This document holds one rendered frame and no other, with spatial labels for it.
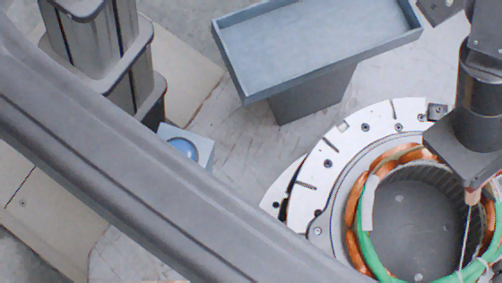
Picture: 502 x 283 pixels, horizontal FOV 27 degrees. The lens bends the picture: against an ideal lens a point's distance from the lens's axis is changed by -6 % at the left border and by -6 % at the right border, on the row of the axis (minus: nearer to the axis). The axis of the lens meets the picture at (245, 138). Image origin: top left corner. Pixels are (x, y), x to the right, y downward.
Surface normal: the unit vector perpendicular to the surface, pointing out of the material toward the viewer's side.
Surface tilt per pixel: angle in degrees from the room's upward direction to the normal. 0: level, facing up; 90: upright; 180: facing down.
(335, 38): 0
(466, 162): 21
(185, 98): 0
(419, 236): 0
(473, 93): 80
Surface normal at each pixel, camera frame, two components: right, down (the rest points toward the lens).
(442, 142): -0.10, -0.55
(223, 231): 0.00, -0.29
